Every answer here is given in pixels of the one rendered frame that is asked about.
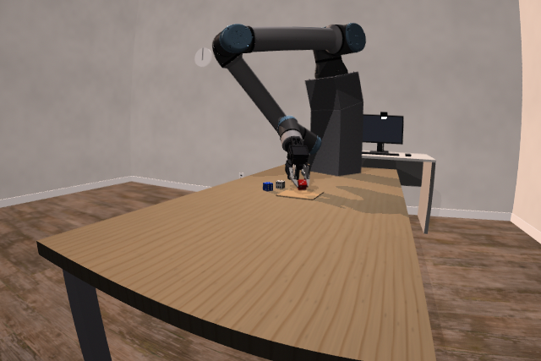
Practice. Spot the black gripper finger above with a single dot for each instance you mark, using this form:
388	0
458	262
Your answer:
291	173
305	172

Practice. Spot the red die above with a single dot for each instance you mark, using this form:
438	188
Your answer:
302	184

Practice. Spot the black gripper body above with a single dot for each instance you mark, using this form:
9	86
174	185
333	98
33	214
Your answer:
299	155

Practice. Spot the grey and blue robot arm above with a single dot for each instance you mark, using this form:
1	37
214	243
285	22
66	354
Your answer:
231	43

